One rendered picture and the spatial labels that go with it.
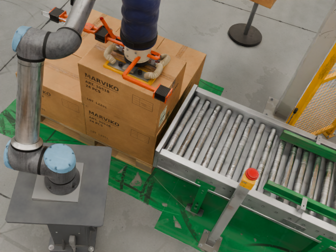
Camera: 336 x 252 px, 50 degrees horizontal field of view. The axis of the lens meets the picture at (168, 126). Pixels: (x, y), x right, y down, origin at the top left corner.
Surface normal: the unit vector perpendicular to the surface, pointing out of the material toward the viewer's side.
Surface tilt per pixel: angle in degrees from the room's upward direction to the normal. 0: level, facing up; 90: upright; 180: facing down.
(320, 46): 90
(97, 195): 0
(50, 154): 10
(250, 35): 0
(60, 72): 0
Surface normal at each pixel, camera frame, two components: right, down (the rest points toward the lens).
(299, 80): -0.41, 0.70
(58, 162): 0.27, -0.53
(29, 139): 0.50, 0.52
